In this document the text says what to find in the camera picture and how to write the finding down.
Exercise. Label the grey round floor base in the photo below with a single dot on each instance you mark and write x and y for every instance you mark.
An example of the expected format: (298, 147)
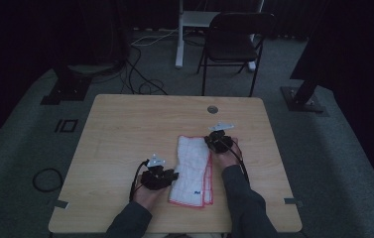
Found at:
(90, 68)

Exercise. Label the person's left hand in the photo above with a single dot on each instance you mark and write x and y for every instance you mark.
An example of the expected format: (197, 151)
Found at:
(146, 196)

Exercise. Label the grey tape strip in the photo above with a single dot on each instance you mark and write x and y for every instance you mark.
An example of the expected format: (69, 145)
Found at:
(292, 201)
(60, 204)

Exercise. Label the black stand base plate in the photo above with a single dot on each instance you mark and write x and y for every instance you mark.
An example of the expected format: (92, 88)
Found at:
(67, 89)

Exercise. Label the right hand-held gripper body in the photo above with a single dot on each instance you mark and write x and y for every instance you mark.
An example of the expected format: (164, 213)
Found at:
(221, 142)

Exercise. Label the black folding chair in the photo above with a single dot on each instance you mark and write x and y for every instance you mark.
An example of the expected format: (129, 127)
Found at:
(232, 46)

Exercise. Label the white towel with red edge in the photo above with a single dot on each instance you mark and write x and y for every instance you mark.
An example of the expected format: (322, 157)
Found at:
(191, 172)

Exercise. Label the person's right hand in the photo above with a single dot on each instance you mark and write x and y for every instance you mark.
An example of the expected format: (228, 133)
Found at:
(229, 158)

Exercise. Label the white desk frame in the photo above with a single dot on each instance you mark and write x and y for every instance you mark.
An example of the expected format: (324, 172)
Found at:
(183, 33)

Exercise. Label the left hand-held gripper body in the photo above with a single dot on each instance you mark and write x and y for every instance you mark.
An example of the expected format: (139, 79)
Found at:
(154, 177)

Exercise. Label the black slanted stand with base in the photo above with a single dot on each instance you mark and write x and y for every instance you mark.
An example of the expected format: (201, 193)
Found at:
(303, 95)

